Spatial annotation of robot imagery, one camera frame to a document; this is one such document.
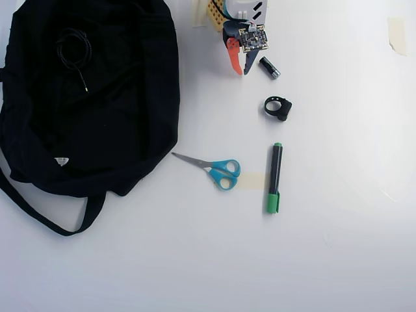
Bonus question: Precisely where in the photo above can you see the blue handled scissors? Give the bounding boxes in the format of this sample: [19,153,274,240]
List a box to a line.
[171,151,241,192]

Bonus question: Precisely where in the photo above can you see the small black cylinder battery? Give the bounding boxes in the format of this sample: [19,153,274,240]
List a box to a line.
[259,55,281,81]

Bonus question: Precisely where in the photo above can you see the black ring strap clamp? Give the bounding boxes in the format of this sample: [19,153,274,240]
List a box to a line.
[263,95,293,123]

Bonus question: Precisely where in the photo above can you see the thin black camera wire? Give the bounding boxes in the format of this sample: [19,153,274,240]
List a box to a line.
[213,0,248,24]

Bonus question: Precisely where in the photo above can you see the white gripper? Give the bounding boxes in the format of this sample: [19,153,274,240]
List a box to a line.
[222,0,270,76]

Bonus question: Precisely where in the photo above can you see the green black marker pen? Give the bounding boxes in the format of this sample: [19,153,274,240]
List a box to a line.
[265,142,283,215]

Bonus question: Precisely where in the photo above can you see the black fabric bag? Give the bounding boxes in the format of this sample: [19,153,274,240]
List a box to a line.
[0,0,181,237]

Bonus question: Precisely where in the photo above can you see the black camera circuit board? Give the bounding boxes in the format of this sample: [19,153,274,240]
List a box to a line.
[238,24,270,55]

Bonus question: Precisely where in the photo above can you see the beige masking tape strip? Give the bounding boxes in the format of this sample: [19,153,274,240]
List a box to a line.
[238,173,268,191]
[386,16,407,57]
[191,0,209,28]

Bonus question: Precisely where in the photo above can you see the black braided cable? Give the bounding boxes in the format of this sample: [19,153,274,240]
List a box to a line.
[55,27,94,94]

